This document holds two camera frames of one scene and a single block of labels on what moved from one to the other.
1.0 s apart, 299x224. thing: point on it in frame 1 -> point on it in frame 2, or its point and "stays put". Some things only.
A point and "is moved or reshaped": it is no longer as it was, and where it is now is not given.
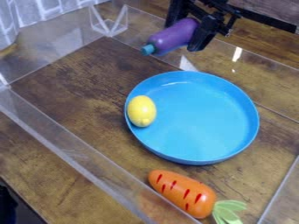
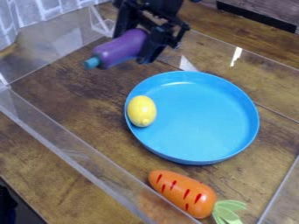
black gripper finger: (207, 29) -> (159, 39)
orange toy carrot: (195, 198) stays put
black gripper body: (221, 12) -> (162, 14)
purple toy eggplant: (171, 38) is moved or reshaped
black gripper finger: (178, 11) -> (127, 17)
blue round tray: (207, 118) stays put
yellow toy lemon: (142, 111) stays put
